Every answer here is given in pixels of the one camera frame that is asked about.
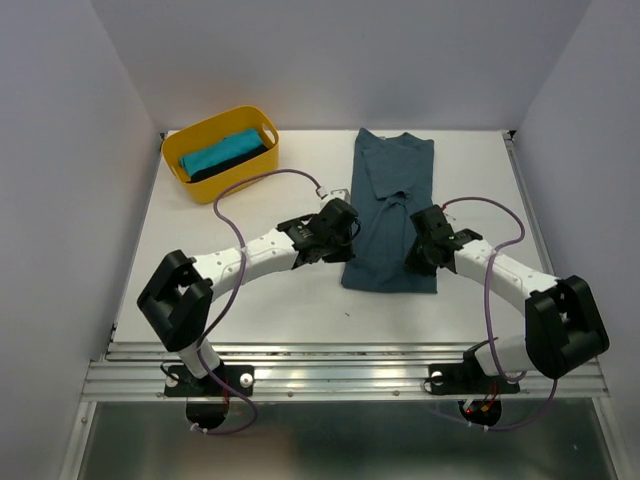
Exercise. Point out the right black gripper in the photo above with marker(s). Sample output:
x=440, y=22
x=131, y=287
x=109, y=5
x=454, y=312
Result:
x=411, y=259

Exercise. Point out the yellow plastic basket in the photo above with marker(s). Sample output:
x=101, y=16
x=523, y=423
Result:
x=209, y=132

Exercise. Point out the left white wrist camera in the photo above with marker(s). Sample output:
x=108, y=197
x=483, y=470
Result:
x=342, y=194

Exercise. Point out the dark blue-grey t shirt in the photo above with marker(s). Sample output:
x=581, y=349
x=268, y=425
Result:
x=392, y=179

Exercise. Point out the aluminium front rail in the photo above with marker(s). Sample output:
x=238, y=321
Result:
x=130, y=372

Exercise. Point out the aluminium rail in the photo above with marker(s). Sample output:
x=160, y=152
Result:
x=536, y=232
x=130, y=372

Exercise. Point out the rolled teal t shirt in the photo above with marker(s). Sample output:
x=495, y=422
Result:
x=230, y=146

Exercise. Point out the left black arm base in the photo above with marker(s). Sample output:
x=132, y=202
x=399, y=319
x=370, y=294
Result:
x=180, y=383

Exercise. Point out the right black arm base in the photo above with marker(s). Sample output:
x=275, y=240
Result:
x=464, y=379

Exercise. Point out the aluminium right side rail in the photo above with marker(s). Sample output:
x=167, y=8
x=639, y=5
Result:
x=536, y=232

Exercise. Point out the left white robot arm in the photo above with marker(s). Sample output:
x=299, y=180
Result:
x=177, y=298

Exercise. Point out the rolled black t shirt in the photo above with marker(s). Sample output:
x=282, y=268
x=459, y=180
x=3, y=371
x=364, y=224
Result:
x=211, y=166

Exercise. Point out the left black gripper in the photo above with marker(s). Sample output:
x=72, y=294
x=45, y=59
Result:
x=345, y=254

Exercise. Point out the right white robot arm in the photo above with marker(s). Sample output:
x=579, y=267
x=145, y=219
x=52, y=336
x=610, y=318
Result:
x=563, y=328

